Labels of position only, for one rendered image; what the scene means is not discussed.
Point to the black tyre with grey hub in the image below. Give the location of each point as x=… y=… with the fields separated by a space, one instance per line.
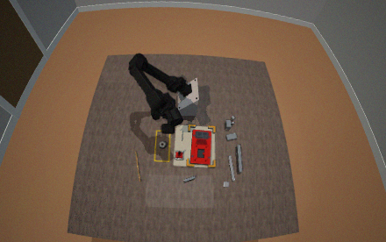
x=162 y=144

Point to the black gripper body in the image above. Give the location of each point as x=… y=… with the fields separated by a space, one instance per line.
x=167 y=128

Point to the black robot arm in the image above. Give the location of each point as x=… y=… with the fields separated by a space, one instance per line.
x=158 y=102

